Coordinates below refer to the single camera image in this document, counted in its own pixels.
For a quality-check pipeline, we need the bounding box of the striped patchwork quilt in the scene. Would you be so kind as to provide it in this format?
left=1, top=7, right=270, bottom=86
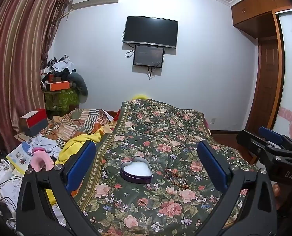
left=41, top=108, right=119, bottom=145

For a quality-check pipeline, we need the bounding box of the black wall television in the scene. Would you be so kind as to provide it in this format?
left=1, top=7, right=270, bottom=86
left=123, top=15, right=179, bottom=49

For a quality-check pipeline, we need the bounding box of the green cloth-covered cabinet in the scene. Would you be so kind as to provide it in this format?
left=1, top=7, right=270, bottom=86
left=43, top=88, right=81, bottom=111

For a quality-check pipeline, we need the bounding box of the gold beaded bracelet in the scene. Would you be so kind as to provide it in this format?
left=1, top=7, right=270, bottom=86
left=172, top=176, right=189, bottom=190

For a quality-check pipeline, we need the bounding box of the yellow cloth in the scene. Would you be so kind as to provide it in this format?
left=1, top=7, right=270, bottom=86
left=44, top=122, right=117, bottom=204

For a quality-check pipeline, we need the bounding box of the orange box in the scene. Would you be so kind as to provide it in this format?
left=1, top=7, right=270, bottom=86
left=49, top=81, right=71, bottom=92

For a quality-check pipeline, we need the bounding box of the person's right hand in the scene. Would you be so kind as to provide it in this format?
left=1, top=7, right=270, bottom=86
left=272, top=184, right=284, bottom=212

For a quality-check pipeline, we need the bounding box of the dark floral blanket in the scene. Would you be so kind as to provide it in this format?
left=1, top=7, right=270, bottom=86
left=75, top=98, right=274, bottom=236

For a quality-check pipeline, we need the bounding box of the small black wall monitor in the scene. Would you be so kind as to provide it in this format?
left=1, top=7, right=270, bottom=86
left=133, top=45, right=165, bottom=68

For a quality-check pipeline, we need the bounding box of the brown wooden door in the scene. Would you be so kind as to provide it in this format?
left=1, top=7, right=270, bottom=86
left=245, top=38, right=284, bottom=134

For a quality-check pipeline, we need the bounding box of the pile of clothes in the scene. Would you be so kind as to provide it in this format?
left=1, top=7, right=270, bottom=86
left=40, top=54, right=79, bottom=84

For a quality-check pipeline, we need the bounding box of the red and grey box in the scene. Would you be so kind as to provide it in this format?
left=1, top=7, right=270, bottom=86
left=19, top=108, right=49, bottom=137

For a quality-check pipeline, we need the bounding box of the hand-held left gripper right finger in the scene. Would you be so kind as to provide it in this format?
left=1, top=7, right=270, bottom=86
left=197, top=140, right=277, bottom=236

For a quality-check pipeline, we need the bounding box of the illustrated paper booklet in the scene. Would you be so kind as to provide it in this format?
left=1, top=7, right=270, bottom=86
left=6, top=141, right=36, bottom=175

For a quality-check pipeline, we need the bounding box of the purple heart-shaped tin box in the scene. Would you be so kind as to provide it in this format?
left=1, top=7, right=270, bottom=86
left=120, top=156, right=153, bottom=185

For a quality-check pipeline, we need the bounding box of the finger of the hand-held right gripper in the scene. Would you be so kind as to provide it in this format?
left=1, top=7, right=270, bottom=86
left=258, top=126, right=292, bottom=150
left=236, top=129, right=292, bottom=164

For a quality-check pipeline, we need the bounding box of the striped red curtain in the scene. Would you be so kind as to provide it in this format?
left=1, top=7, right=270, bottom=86
left=0, top=0, right=71, bottom=150

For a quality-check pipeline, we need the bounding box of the wooden overhead cabinet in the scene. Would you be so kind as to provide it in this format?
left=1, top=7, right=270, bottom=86
left=231, top=0, right=292, bottom=38

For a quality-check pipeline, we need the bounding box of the yellow pillow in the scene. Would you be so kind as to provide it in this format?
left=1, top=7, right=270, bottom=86
left=132, top=94, right=152, bottom=101

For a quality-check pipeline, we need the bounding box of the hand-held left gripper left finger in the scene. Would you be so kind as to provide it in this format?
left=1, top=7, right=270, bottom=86
left=16, top=140, right=100, bottom=236

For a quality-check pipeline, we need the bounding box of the light blue cloth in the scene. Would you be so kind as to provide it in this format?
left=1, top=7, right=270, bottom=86
left=28, top=134, right=63, bottom=158

